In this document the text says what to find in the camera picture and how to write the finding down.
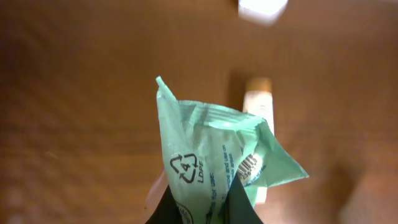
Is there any mint green plastic packet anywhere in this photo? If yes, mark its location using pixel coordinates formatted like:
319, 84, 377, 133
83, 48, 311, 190
156, 77, 307, 223

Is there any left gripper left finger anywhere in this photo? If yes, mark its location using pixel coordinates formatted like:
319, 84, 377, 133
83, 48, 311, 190
145, 186, 183, 224

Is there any white tube tan cap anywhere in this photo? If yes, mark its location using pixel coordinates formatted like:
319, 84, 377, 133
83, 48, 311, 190
239, 77, 274, 206

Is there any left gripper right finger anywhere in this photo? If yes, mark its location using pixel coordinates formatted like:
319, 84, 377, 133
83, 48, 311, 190
223, 176, 263, 224

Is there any white barcode scanner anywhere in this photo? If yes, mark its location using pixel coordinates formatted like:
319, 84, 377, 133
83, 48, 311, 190
238, 0, 289, 26

